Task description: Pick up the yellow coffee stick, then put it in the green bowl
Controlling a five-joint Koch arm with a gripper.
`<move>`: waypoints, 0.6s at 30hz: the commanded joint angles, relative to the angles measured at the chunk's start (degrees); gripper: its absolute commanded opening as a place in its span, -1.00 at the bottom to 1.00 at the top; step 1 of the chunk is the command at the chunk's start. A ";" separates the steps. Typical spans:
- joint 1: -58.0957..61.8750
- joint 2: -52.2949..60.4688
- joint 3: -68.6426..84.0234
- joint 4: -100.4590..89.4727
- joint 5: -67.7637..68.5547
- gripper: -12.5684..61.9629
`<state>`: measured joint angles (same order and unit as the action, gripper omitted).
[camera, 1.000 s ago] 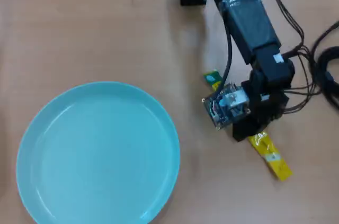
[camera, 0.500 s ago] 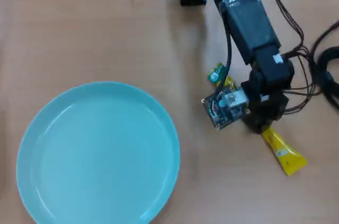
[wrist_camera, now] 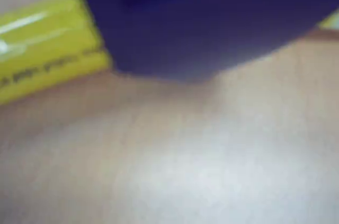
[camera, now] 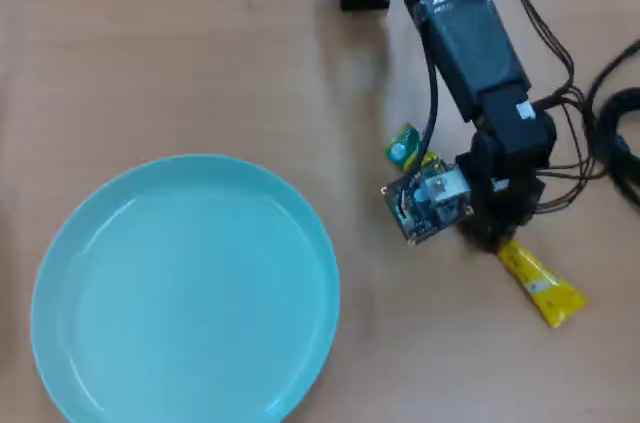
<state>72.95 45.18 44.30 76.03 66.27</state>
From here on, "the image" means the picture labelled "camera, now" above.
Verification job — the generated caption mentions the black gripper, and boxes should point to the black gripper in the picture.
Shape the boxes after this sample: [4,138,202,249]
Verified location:
[453,131,547,255]

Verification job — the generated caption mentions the yellow coffee stick packet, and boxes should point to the yellow coffee stick packet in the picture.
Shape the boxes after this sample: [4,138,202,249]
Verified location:
[383,122,587,329]

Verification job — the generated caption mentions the turquoise round bowl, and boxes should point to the turquoise round bowl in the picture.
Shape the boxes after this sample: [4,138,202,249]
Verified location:
[29,152,342,423]

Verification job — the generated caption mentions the camera circuit board module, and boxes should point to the camera circuit board module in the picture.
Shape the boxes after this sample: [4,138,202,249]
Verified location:
[380,167,474,248]

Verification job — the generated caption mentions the thick black coiled cable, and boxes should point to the thick black coiled cable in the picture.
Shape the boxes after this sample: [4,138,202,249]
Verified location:
[597,86,640,217]

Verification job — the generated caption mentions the black camera cable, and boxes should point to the black camera cable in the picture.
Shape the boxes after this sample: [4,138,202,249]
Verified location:
[399,0,441,167]

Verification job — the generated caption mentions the black single cable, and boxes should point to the black single cable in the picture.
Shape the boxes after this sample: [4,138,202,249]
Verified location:
[583,39,640,164]

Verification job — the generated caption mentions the thin black servo cables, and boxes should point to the thin black servo cables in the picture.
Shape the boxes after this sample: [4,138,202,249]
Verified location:
[459,0,609,214]

